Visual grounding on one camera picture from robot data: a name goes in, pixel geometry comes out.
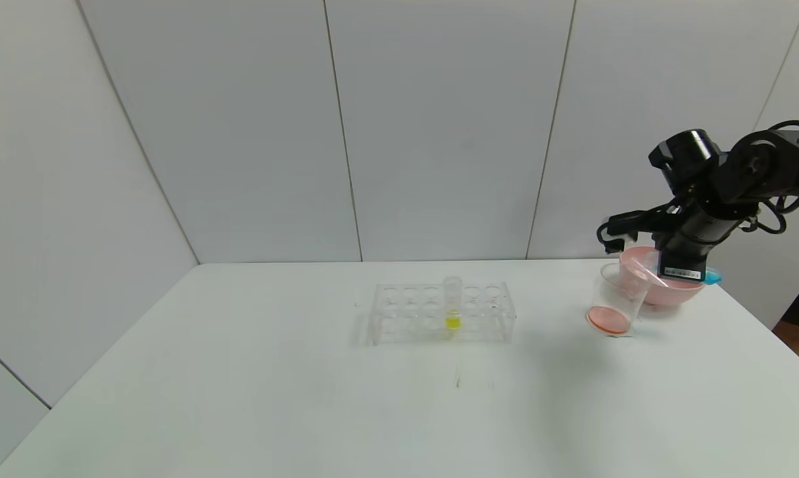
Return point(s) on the clear glass beaker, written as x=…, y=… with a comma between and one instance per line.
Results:
x=615, y=309

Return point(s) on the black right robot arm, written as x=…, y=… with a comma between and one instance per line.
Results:
x=764, y=166

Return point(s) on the test tube with blue pigment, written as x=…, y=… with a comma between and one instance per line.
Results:
x=713, y=275

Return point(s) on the clear plastic test tube rack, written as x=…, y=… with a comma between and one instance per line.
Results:
x=413, y=312

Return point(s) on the pink bowl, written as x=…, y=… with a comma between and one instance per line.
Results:
x=678, y=292

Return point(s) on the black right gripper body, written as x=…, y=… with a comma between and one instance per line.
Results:
x=683, y=267

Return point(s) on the test tube with yellow pigment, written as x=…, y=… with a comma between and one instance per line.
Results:
x=453, y=302

